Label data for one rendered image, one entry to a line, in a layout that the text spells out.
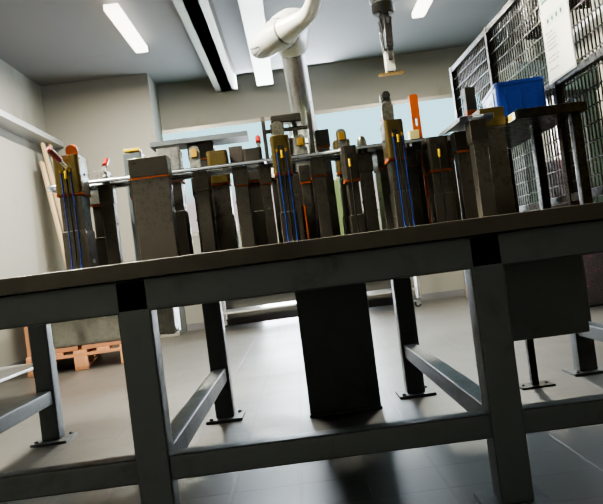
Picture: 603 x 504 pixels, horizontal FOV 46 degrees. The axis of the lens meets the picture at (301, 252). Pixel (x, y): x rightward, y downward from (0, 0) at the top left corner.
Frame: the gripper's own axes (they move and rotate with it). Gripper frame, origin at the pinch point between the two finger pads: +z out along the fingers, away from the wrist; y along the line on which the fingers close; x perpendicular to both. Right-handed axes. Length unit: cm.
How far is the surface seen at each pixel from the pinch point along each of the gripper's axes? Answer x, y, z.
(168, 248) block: -79, 21, 55
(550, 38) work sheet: 54, 5, 0
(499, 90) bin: 34.2, 5.9, 15.3
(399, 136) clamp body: -4.8, 25.3, 29.6
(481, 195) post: 13, 41, 51
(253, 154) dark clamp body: -50, -16, 23
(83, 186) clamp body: -102, 21, 33
